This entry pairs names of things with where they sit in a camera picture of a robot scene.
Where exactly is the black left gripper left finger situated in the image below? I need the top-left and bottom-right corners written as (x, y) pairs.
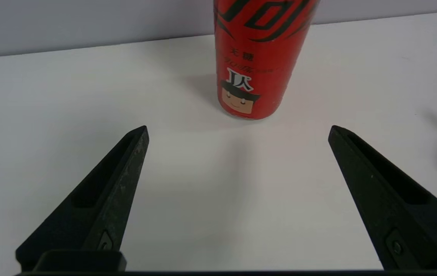
top-left (15, 125), bottom-right (150, 271)

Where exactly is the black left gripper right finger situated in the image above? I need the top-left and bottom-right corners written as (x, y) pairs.
top-left (328, 125), bottom-right (437, 269)

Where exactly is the red cola can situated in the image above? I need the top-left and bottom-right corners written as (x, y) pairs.
top-left (213, 0), bottom-right (321, 120)

